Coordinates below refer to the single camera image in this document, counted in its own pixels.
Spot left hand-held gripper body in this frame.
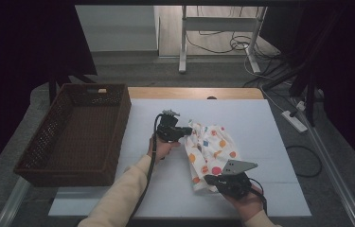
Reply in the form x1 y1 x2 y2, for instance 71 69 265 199
155 109 186 143

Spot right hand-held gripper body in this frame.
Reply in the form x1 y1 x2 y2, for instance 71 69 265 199
217 159 259 201

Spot white patterned baby pants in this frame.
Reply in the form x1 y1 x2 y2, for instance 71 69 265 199
183 118 240 193

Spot brown wicker basket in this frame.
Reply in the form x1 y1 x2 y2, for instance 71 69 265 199
13 82 133 187

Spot person's left hand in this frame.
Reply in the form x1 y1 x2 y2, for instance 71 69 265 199
147 135 182 164

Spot person's right hand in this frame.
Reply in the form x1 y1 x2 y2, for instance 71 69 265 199
223 192 263 222

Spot white power strip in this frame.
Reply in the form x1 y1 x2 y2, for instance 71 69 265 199
280 109 309 133

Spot dark curtain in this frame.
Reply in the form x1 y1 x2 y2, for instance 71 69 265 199
259 0 355 181
0 0 98 187

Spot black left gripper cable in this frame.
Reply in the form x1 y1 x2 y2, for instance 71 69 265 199
127 113 164 221

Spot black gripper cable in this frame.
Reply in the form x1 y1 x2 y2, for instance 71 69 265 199
127 113 164 221
249 177 269 216

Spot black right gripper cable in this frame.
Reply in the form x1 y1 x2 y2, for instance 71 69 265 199
249 177 269 216

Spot white desk frame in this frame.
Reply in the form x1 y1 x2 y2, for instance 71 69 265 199
178 5 269 75

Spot black looped floor cable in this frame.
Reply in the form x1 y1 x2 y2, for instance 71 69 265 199
285 145 323 179

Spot white cable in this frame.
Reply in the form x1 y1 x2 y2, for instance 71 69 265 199
243 46 288 113

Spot tangle of black cables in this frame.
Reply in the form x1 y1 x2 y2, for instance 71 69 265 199
186 6 293 89

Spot white wall panel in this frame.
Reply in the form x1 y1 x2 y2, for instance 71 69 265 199
74 4 160 53

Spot black horizontal frame bar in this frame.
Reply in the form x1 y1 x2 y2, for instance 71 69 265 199
74 0 355 8

